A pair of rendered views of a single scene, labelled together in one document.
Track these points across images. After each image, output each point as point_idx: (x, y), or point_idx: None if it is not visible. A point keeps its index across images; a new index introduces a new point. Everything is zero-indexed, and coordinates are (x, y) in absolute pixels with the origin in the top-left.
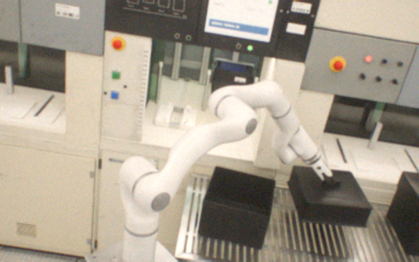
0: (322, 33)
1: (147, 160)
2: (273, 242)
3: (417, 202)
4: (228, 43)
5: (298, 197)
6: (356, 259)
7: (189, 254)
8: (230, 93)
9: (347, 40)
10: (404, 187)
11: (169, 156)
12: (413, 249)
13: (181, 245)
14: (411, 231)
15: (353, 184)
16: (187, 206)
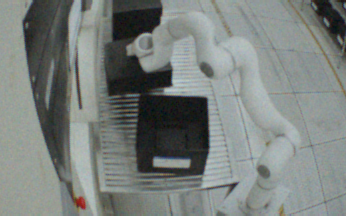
0: None
1: (271, 149)
2: None
3: (150, 10)
4: (74, 55)
5: (150, 80)
6: (181, 63)
7: (233, 173)
8: (219, 47)
9: None
10: (126, 16)
11: (278, 121)
12: None
13: (225, 181)
14: (154, 26)
15: (127, 41)
16: (164, 188)
